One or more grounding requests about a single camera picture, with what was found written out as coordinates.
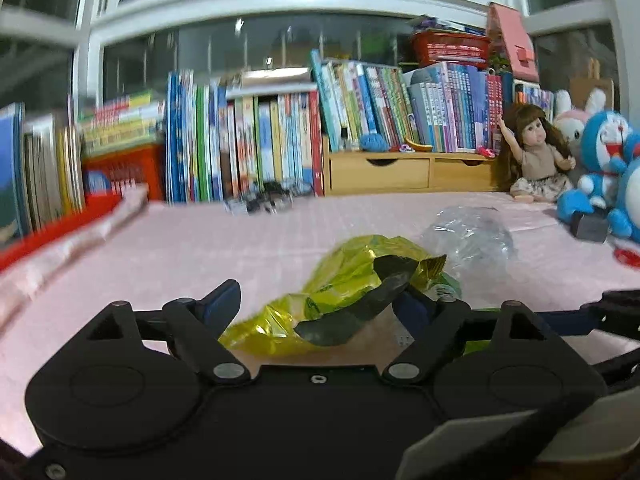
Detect gold foil snack bag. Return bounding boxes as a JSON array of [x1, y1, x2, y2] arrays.
[[218, 234, 448, 359]]

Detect pink striped tablecloth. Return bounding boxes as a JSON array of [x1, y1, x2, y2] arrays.
[[0, 182, 640, 457]]

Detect grey small box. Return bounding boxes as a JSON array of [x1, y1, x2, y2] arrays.
[[570, 211, 609, 241]]

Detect blue cat plush toy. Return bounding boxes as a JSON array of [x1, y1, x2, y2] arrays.
[[556, 109, 640, 224]]

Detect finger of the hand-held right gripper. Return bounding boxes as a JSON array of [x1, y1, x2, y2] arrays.
[[537, 288, 640, 339]]

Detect black toy bicycle model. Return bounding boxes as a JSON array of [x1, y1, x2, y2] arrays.
[[224, 179, 314, 216]]

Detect brown-haired doll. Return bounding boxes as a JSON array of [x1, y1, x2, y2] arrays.
[[494, 103, 576, 205]]

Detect row of blue pink books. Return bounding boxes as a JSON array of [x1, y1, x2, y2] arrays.
[[309, 49, 506, 155]]

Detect pink white rabbit plush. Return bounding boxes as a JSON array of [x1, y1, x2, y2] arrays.
[[552, 87, 615, 159]]

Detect wooden easel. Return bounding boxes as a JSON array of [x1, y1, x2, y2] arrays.
[[569, 57, 615, 111]]

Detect clear plastic bag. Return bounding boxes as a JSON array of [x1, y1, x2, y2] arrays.
[[419, 205, 515, 274]]

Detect stack of flat books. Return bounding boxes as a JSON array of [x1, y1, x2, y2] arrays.
[[77, 89, 166, 156]]

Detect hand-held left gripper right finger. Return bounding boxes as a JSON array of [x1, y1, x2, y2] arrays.
[[382, 289, 553, 387]]

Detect row of small books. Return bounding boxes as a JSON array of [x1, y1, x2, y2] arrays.
[[512, 79, 556, 121]]

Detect wooden drawer organizer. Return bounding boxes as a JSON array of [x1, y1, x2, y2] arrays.
[[322, 134, 511, 197]]

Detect pink cardboard box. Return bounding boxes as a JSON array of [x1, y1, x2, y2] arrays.
[[487, 2, 541, 84]]

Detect row of large thin books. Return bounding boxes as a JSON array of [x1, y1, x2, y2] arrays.
[[0, 102, 86, 251]]

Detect red wire basket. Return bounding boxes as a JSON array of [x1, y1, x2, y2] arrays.
[[410, 29, 494, 69]]

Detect blue round tin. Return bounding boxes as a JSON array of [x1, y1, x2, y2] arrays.
[[84, 169, 114, 194]]

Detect round blue white plush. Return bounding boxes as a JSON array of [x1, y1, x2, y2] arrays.
[[607, 157, 640, 244]]

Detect orange plastic basket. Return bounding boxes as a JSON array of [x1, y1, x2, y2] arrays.
[[82, 142, 166, 201]]

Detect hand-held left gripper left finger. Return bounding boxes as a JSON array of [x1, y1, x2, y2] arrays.
[[80, 280, 252, 386]]

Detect row of green blue books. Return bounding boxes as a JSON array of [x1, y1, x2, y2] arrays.
[[164, 69, 325, 205]]

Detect red board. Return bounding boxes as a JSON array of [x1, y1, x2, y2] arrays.
[[0, 194, 124, 271]]

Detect red scissors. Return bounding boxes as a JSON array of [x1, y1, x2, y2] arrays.
[[612, 247, 640, 271]]

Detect green plastic bag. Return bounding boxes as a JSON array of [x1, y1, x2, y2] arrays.
[[434, 272, 464, 306]]

